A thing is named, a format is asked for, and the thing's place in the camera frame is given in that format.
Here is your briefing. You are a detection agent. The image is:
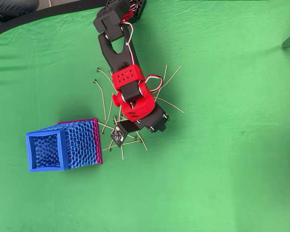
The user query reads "red white servo cable loop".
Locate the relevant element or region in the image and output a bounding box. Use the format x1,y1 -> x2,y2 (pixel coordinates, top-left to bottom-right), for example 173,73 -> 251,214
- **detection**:
144,75 -> 164,93

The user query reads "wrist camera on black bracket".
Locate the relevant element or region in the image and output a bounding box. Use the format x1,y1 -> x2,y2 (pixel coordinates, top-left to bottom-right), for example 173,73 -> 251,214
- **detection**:
110,120 -> 138,147

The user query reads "white red forearm servo cable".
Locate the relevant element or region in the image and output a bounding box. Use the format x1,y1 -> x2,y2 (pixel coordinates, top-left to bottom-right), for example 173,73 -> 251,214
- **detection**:
120,21 -> 136,71

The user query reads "green table cloth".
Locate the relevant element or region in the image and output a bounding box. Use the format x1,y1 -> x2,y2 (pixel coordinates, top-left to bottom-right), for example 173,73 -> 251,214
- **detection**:
0,0 -> 290,232

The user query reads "person's leg in jeans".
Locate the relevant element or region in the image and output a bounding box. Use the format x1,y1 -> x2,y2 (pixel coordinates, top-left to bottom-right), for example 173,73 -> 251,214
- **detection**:
0,0 -> 40,28

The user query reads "blue lattice box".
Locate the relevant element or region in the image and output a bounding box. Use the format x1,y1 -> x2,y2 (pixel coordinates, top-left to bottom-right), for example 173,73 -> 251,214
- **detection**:
25,117 -> 104,173

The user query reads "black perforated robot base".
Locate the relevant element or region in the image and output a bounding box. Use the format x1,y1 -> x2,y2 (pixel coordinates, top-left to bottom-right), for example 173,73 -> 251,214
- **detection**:
105,0 -> 147,24

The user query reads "black table edge band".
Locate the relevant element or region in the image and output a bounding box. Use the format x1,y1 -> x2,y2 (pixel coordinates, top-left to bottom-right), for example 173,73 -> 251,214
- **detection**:
0,0 -> 108,41

